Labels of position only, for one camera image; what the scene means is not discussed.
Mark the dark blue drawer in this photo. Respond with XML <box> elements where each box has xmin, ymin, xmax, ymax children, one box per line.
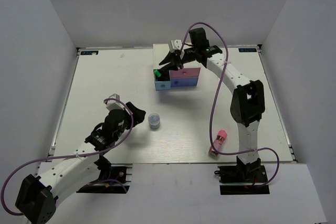
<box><xmin>171</xmin><ymin>77</ymin><xmax>198</xmax><ymax>88</ymax></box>

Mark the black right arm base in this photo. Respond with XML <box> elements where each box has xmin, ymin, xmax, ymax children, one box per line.
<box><xmin>214</xmin><ymin>165</ymin><xmax>270</xmax><ymax>196</ymax></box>

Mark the pink drawer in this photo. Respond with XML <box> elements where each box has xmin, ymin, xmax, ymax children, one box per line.
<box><xmin>170</xmin><ymin>67</ymin><xmax>201</xmax><ymax>79</ymax></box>

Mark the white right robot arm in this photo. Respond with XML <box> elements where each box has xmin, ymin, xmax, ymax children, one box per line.
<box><xmin>159</xmin><ymin>28</ymin><xmax>265</xmax><ymax>183</ymax></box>

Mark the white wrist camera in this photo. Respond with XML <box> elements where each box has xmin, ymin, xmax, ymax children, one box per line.
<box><xmin>103</xmin><ymin>93</ymin><xmax>124</xmax><ymax>111</ymax></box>
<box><xmin>169</xmin><ymin>39</ymin><xmax>182</xmax><ymax>53</ymax></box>

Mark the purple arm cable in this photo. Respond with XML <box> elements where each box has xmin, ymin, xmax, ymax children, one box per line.
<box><xmin>1</xmin><ymin>98</ymin><xmax>136</xmax><ymax>215</ymax></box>
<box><xmin>181</xmin><ymin>22</ymin><xmax>279</xmax><ymax>188</ymax></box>

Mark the light blue drawer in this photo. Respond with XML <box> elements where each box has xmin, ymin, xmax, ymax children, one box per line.
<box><xmin>153</xmin><ymin>69</ymin><xmax>171</xmax><ymax>91</ymax></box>

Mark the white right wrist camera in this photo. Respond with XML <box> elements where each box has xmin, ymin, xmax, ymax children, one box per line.
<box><xmin>169</xmin><ymin>39</ymin><xmax>182</xmax><ymax>53</ymax></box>

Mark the white drawer cabinet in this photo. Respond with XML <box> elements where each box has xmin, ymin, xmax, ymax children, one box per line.
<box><xmin>153</xmin><ymin>44</ymin><xmax>201</xmax><ymax>91</ymax></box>

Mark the pink capped clear tube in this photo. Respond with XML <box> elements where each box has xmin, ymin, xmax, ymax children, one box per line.
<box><xmin>208</xmin><ymin>130</ymin><xmax>227</xmax><ymax>157</ymax></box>

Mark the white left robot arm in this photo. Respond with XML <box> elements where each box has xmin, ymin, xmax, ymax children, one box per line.
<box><xmin>15</xmin><ymin>98</ymin><xmax>145</xmax><ymax>223</ymax></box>

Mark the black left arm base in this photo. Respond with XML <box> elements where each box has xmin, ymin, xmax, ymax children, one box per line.
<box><xmin>77</xmin><ymin>164</ymin><xmax>133</xmax><ymax>194</ymax></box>

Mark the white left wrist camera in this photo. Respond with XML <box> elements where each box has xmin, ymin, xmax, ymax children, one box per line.
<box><xmin>103</xmin><ymin>93</ymin><xmax>124</xmax><ymax>111</ymax></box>

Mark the green highlighter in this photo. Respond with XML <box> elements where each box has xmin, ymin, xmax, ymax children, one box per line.
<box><xmin>154</xmin><ymin>70</ymin><xmax>161</xmax><ymax>77</ymax></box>

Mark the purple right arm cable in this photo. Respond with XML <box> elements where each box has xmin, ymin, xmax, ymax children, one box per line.
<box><xmin>181</xmin><ymin>22</ymin><xmax>279</xmax><ymax>188</ymax></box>

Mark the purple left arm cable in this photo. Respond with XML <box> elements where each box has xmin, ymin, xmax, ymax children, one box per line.
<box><xmin>1</xmin><ymin>98</ymin><xmax>136</xmax><ymax>215</ymax></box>

